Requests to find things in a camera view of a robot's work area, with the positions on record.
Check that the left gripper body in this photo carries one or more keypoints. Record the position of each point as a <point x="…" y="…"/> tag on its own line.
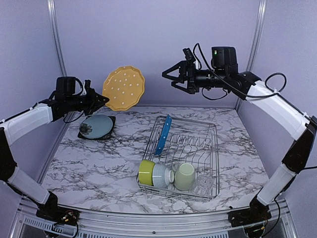
<point x="88" y="104"/>

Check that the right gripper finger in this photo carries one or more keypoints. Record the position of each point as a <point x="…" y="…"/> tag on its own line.
<point x="179" y="67"/>
<point x="175" y="85"/>

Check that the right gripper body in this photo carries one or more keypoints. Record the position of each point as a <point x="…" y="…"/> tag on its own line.
<point x="192" y="70"/>

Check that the black floral square plate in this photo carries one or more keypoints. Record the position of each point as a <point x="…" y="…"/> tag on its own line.
<point x="110" y="129"/>

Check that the grey-blue round plate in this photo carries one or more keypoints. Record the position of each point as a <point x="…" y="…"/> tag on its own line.
<point x="96" y="126"/>

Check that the yellow dotted plate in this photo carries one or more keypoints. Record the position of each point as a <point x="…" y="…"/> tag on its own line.
<point x="124" y="88"/>

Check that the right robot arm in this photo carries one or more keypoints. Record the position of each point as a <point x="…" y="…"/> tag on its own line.
<point x="249" y="87"/>

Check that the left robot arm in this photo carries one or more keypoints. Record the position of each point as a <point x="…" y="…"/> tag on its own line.
<point x="44" y="112"/>

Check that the blue dotted plate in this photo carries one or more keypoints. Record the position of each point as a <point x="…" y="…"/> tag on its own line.
<point x="163" y="136"/>

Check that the lime green bowl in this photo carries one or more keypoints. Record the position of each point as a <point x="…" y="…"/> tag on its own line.
<point x="145" y="172"/>

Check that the white striped bowl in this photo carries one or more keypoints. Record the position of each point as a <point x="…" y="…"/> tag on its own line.
<point x="162" y="176"/>

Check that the pale green mug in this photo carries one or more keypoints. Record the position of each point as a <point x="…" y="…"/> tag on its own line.
<point x="184" y="175"/>

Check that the clear glass cup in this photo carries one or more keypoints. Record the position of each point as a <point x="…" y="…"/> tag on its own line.
<point x="202" y="185"/>

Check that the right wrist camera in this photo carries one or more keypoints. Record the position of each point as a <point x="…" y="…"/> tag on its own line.
<point x="189" y="55"/>

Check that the right aluminium frame post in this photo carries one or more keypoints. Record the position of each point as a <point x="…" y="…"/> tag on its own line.
<point x="257" y="34"/>

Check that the aluminium frame post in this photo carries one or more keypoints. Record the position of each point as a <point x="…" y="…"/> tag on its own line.
<point x="56" y="37"/>
<point x="257" y="34"/>

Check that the wire dish rack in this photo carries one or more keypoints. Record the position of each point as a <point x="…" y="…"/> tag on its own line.
<point x="188" y="141"/>

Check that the left aluminium frame post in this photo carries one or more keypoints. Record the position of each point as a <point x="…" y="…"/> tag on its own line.
<point x="56" y="37"/>

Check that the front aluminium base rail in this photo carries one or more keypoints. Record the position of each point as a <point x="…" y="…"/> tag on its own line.
<point x="100" y="224"/>

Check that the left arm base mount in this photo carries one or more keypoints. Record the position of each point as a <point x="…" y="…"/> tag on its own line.
<point x="59" y="215"/>

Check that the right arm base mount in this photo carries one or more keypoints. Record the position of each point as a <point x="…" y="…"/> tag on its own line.
<point x="248" y="216"/>

